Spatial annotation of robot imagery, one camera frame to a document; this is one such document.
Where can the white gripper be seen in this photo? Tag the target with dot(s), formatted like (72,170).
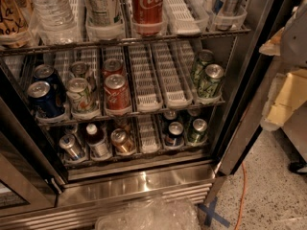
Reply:
(295,45)

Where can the clear plastic water bottle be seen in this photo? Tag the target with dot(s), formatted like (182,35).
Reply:
(56,21)

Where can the green can bottom shelf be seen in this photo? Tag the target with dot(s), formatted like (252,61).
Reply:
(197,130)

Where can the stainless steel fridge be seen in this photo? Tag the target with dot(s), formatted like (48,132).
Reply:
(157,69)

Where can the gold can bottom shelf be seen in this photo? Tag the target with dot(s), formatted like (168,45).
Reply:
(122,142)

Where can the dark bottle white cap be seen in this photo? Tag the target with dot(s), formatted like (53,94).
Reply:
(96,139)

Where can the silver can bottom shelf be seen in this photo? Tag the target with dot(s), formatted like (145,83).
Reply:
(72,147)

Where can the LaCroix can top shelf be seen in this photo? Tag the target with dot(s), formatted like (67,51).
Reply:
(13,26)

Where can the fridge door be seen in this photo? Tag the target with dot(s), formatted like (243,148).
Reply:
(28,165)

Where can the green can front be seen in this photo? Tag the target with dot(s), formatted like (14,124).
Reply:
(211,80)

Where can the green can rear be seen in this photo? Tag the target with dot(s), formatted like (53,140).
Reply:
(201,60)

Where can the silver blue slim can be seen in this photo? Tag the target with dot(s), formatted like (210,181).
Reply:
(224,15)

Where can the blue Pepsi can bottom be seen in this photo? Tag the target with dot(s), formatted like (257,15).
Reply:
(174,135)

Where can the blue tape cross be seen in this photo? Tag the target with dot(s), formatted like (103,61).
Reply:
(211,214)

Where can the red Coke can front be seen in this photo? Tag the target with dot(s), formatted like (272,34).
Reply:
(117,92)

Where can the red coke can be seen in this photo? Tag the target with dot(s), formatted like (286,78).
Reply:
(117,92)
(112,66)

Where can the red Coke can rear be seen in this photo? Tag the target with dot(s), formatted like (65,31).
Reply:
(112,66)

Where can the clear plastic bag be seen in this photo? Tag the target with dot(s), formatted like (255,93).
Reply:
(156,214)

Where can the white diet soda can rear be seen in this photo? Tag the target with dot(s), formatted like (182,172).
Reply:
(80,69)

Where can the white diet soda can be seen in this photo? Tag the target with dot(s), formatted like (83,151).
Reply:
(81,96)
(80,69)

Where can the white diet soda can front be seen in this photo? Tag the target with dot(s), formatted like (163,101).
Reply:
(81,96)

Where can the blue can front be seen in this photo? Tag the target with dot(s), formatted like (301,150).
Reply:
(44,99)

